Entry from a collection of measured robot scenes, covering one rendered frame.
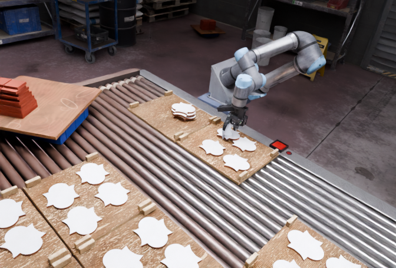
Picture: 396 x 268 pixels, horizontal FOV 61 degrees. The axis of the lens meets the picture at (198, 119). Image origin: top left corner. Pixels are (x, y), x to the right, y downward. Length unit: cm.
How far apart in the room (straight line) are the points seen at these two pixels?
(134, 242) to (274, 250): 51
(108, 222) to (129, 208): 10
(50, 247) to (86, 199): 24
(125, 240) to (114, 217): 12
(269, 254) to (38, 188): 95
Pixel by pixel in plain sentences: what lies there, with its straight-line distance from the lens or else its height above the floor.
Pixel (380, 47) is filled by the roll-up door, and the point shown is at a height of 42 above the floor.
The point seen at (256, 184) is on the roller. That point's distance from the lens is 162.
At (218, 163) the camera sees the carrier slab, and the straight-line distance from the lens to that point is 165.
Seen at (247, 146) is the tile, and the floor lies 95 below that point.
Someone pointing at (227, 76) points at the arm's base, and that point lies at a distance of 222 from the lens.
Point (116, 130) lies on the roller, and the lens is 187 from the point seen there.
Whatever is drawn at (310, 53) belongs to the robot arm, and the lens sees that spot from 194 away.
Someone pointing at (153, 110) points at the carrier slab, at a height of 94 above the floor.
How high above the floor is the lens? 196
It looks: 31 degrees down
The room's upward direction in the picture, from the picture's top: 7 degrees clockwise
